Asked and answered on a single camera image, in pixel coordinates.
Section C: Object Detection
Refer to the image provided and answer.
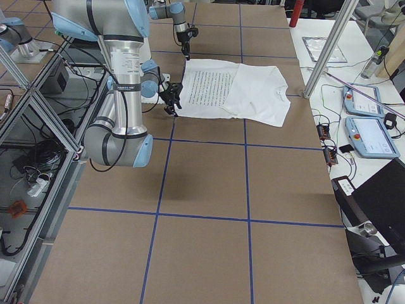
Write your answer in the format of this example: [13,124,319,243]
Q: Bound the white power strip on floor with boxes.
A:
[27,176,49,197]

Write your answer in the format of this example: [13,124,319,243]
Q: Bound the black laptop computer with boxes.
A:
[332,158,404,254]

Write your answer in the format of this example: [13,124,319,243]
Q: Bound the grey aluminium frame post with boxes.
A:
[303,0,359,99]

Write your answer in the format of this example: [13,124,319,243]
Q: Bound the blue teach pendant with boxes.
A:
[345,116,400,159]
[343,84,384,118]

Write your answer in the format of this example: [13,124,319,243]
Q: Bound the red fire extinguisher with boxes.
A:
[289,0,304,28]

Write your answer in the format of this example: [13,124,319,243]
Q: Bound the black relay module lower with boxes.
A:
[323,147,339,167]

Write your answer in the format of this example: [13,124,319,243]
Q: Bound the black relay module upper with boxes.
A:
[316,124,331,140]

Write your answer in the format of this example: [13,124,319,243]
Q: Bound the orange object under frame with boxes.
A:
[8,200,27,219]

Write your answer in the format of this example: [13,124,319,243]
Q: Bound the upper blue teach pendant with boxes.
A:
[343,84,384,118]

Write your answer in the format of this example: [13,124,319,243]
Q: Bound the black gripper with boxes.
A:
[158,82,183,117]
[175,25,199,61]

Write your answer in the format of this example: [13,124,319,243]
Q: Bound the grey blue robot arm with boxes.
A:
[51,1,190,168]
[149,2,199,61]

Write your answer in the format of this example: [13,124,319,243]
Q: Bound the silver foil tray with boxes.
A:
[302,36,347,63]

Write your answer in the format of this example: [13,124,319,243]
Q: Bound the black relay module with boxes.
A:
[323,147,339,167]
[316,124,331,140]

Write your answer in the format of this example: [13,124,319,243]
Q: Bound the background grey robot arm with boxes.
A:
[1,17,53,64]

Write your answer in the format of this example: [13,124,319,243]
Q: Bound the white long-sleeve printed shirt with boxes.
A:
[177,59,290,127]

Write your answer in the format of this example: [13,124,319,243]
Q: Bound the lower blue teach pendant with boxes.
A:
[345,116,400,159]

